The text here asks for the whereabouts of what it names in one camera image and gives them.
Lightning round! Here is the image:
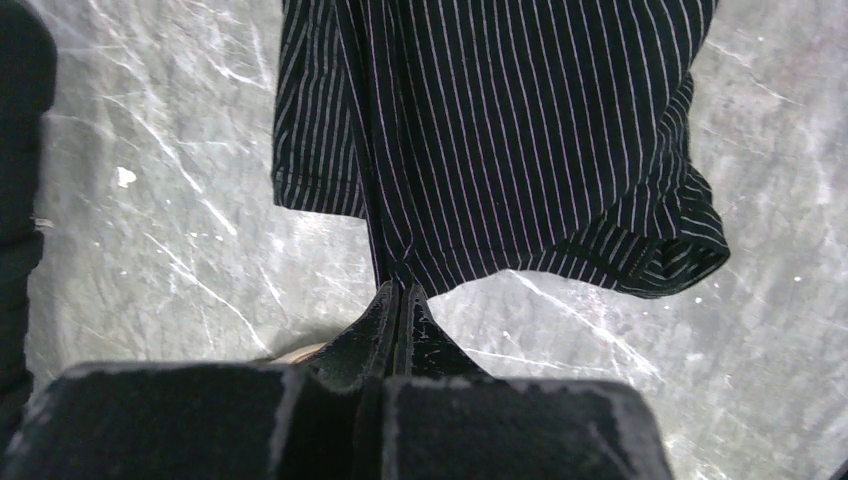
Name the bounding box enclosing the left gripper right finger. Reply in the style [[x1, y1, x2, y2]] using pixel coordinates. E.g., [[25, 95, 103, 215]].
[[380, 287, 673, 479]]

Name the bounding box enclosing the black striped underwear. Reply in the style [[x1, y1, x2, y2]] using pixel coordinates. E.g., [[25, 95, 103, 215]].
[[271, 0, 730, 298]]

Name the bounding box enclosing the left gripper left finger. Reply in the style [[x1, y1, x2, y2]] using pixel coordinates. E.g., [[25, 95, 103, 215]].
[[0, 281, 403, 480]]

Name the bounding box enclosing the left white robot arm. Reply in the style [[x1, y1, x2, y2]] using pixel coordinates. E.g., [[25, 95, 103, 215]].
[[1, 1, 672, 479]]

